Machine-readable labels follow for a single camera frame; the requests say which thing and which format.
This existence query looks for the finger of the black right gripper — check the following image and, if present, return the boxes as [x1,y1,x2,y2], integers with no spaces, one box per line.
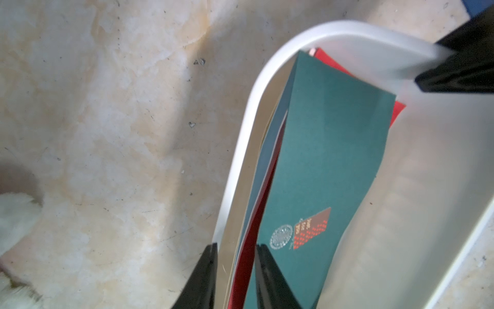
[415,5,493,94]

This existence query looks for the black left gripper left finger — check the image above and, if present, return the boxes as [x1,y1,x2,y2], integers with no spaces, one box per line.
[172,243,218,309]

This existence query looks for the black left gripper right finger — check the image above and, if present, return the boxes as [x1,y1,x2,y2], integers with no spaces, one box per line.
[254,244,301,309]

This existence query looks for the white plastic storage box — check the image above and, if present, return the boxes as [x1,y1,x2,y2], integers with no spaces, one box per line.
[213,21,493,308]

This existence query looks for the dark green envelope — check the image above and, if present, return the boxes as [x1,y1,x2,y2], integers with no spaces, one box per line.
[242,49,397,309]

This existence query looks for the light blue envelope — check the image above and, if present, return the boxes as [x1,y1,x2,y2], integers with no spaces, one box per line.
[237,58,295,255]

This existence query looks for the navy blue envelope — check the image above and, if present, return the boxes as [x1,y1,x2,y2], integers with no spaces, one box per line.
[462,0,494,18]

